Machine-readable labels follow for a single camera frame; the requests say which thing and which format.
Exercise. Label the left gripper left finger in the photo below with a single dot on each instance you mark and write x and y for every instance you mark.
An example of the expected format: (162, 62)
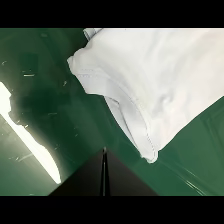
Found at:
(90, 180)

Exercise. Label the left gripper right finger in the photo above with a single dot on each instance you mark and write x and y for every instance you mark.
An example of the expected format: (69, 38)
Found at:
(123, 180)

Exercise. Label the white T-shirt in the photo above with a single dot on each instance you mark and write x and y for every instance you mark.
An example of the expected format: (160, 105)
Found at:
(160, 83)

